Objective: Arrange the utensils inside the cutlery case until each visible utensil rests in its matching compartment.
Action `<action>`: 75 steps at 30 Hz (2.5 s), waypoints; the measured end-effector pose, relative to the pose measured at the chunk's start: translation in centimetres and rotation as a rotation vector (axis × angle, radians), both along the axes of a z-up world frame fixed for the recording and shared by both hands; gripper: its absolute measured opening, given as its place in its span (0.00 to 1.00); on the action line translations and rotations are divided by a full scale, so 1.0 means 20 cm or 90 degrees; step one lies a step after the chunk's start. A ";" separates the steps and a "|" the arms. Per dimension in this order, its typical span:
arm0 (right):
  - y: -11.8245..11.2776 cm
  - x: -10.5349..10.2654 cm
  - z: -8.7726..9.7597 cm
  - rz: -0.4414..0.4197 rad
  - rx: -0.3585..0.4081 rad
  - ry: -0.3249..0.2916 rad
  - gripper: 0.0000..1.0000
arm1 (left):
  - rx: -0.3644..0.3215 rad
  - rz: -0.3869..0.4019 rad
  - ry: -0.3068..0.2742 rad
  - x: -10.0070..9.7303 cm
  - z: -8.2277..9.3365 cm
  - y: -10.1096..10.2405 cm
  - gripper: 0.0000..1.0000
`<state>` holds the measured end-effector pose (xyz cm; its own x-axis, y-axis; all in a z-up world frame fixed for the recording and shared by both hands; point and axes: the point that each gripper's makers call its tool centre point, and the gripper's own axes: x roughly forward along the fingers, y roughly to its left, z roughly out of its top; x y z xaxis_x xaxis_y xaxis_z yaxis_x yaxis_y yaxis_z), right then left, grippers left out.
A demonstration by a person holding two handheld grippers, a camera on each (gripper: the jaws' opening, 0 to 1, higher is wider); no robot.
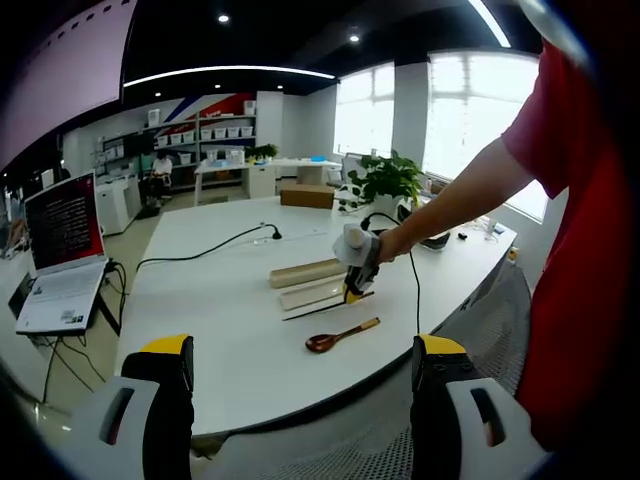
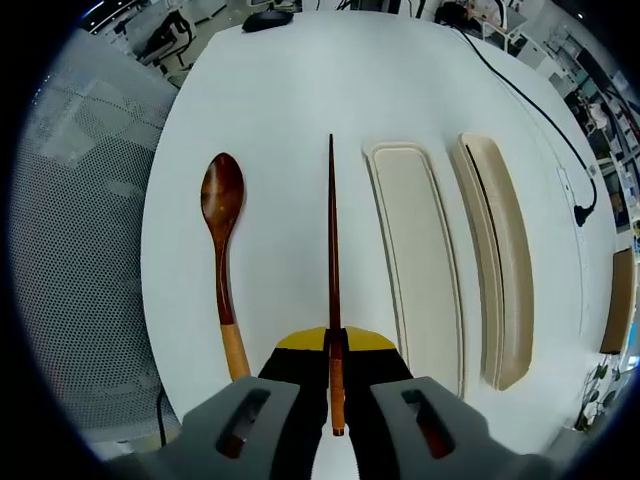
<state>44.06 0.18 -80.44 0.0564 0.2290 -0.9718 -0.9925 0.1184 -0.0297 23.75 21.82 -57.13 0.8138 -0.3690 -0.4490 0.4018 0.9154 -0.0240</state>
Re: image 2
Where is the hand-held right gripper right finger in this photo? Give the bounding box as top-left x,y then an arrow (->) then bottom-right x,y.
342,325 -> 491,480

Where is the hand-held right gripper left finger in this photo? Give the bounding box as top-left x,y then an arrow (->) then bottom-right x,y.
182,327 -> 332,480

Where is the beige cutlery case lid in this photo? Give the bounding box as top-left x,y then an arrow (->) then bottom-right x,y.
361,141 -> 467,399

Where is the beige cutlery case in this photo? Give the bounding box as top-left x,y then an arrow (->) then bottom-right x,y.
451,131 -> 535,392

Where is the brown wooden chopstick utensil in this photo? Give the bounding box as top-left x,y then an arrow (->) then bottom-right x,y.
326,132 -> 347,437
463,143 -> 505,324

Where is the brown wooden spoon utensil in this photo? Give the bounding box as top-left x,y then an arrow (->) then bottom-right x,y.
200,151 -> 252,382

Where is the large potted green plant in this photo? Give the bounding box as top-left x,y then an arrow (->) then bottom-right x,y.
573,354 -> 627,434

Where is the brown cardboard box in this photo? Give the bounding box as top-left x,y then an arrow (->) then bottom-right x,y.
599,246 -> 639,356

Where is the grey mesh office chair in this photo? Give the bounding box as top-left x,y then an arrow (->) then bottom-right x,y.
18,64 -> 172,444

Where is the black office chair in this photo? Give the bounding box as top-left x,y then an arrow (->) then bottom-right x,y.
138,10 -> 195,77

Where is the black computer mouse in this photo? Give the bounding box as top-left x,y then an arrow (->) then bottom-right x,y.
241,9 -> 295,35

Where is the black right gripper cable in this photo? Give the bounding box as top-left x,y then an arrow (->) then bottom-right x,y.
156,388 -> 170,447

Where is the black power cable with plug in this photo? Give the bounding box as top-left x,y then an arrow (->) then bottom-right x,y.
449,24 -> 599,227

